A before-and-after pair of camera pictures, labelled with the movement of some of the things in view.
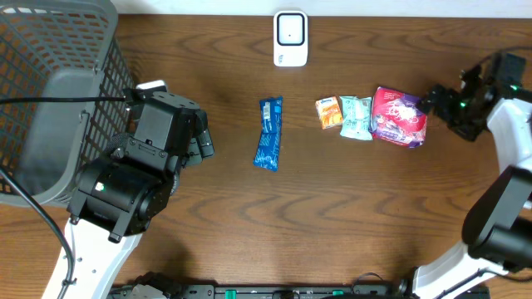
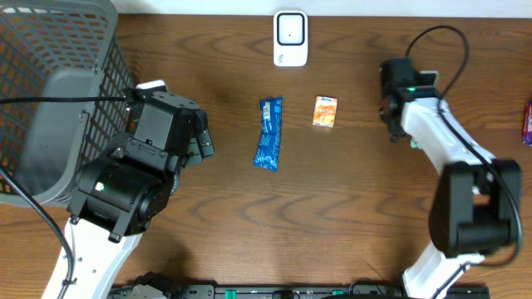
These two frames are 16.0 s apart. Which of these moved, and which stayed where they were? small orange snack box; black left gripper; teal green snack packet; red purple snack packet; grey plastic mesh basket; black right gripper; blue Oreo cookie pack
Moved: red purple snack packet; small orange snack box; teal green snack packet; black right gripper
Stayed: black left gripper; grey plastic mesh basket; blue Oreo cookie pack
